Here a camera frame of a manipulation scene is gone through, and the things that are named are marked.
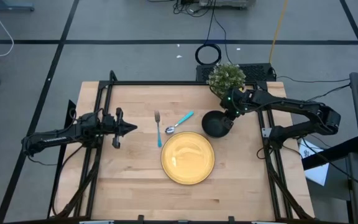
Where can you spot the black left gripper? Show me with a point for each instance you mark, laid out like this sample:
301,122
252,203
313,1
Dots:
118,141

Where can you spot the potted plant with white flowers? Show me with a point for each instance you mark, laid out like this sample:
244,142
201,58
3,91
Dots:
225,77

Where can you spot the black perforated metal box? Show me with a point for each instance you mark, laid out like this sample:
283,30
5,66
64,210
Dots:
258,72

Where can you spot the black beam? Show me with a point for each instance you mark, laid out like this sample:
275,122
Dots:
331,153

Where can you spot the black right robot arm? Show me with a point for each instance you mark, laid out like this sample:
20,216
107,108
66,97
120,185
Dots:
291,105

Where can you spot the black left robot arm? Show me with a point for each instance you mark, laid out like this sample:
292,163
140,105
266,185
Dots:
54,138

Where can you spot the black table clamp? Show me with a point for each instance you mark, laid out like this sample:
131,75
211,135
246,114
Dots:
231,219
140,218

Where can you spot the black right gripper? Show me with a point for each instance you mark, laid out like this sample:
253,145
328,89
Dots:
238,104

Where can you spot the dark round bowl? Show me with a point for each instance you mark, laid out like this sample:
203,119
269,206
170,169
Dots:
213,125

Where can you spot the grey device housing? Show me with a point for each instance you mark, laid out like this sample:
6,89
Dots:
225,3

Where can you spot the white paper sheet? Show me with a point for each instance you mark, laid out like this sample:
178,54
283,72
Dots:
317,172

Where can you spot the silver mounting bracket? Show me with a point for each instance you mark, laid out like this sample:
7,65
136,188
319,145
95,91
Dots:
266,132

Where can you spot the black aluminium table frame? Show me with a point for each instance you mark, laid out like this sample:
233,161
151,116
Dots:
166,83

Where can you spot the yellow round plate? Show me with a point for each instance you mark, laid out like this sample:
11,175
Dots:
187,158

